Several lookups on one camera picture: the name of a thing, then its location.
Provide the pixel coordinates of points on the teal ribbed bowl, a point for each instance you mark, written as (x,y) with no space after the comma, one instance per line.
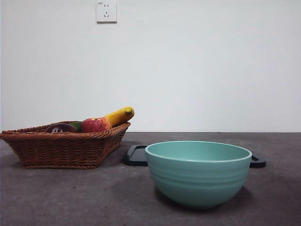
(197,181)

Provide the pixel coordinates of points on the dark purple plum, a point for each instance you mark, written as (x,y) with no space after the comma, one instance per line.
(60,128)

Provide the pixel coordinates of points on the yellow banana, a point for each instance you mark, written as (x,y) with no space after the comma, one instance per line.
(120,116)

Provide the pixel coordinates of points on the black rectangular tray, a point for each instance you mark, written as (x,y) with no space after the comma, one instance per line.
(134,160)

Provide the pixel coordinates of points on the red apple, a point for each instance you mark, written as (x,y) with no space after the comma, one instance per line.
(92,126)

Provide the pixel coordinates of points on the green fruit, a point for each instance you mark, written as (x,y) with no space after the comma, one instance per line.
(78,126)

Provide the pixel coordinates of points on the brown wicker basket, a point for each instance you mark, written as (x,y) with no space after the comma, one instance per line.
(58,150)

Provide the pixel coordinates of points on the white wall socket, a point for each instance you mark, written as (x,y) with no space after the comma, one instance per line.
(107,11)

